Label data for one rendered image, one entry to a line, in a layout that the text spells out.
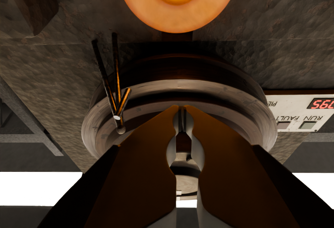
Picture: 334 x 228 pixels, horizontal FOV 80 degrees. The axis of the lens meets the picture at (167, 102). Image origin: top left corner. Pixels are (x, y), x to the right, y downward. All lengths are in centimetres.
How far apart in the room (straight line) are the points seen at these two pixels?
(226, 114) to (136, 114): 17
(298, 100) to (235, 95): 31
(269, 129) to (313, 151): 890
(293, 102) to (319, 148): 895
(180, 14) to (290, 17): 21
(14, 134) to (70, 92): 611
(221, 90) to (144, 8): 18
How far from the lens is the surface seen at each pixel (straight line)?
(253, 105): 42
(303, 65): 61
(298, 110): 71
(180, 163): 42
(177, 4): 30
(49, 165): 897
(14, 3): 33
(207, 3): 30
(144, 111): 38
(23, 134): 658
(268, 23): 43
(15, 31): 35
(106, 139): 48
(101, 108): 42
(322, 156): 945
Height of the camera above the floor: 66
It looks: 48 degrees up
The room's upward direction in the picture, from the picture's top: 177 degrees clockwise
